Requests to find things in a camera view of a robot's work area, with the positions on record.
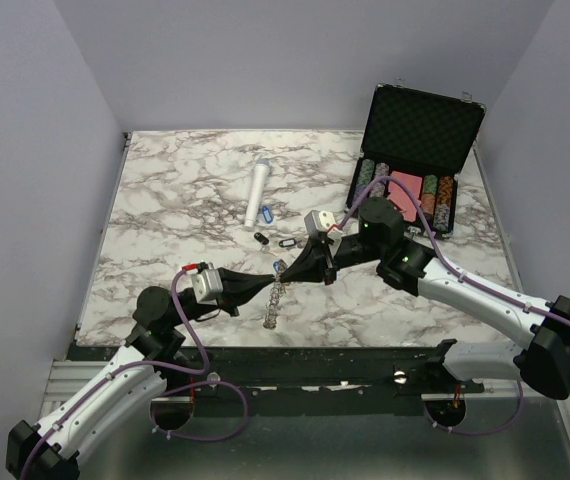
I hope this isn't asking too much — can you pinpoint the blue key tag far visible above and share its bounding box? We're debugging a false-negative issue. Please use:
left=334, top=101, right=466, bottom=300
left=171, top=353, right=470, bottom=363
left=261, top=206, right=273, bottom=224

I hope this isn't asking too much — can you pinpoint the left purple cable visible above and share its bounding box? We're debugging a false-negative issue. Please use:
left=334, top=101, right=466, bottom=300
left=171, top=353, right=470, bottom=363
left=19, top=262, right=249, bottom=480

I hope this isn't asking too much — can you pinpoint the pink playing card deck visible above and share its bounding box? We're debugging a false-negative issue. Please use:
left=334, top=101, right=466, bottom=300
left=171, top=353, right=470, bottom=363
left=387, top=171, right=422, bottom=222

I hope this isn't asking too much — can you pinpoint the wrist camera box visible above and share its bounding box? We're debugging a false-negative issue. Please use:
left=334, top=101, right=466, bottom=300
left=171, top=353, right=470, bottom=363
left=190, top=268, right=223, bottom=305
left=304, top=210, right=343, bottom=247

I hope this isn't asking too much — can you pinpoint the black key fob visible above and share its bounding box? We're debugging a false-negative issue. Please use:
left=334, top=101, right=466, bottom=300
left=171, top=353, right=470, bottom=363
left=253, top=232, right=269, bottom=245

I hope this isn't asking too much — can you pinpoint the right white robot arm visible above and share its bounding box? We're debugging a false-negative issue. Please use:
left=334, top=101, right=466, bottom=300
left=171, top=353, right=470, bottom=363
left=280, top=198, right=570, bottom=400

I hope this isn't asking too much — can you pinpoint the black key tag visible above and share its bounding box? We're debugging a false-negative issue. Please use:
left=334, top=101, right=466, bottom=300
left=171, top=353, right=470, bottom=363
left=279, top=238, right=297, bottom=248

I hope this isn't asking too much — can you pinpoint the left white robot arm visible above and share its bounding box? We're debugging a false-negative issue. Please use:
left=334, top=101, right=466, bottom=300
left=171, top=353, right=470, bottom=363
left=5, top=263, right=275, bottom=479

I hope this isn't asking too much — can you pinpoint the white microphone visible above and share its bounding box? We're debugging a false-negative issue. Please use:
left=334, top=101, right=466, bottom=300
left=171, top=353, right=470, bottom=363
left=243, top=159, right=270, bottom=230

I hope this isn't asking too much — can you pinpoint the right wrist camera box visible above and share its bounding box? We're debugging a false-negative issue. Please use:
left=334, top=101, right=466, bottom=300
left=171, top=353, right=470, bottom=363
left=304, top=210, right=343, bottom=247

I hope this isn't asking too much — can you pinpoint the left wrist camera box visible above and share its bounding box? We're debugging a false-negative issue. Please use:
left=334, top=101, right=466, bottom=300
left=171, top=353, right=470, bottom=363
left=190, top=268, right=223, bottom=305

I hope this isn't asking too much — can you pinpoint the large metal keyring disc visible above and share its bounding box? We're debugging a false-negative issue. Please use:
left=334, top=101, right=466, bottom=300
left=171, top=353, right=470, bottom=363
left=263, top=273, right=286, bottom=330

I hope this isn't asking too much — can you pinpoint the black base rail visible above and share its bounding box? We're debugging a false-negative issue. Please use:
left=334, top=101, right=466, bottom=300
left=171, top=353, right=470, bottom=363
left=143, top=346, right=484, bottom=418

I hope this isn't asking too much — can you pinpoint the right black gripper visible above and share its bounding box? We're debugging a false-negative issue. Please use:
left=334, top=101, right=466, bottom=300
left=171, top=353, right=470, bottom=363
left=279, top=234, right=384, bottom=287

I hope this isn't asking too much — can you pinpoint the black poker chip case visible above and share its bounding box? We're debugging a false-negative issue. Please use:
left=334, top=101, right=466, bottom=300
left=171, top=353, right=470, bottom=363
left=346, top=84, right=486, bottom=239

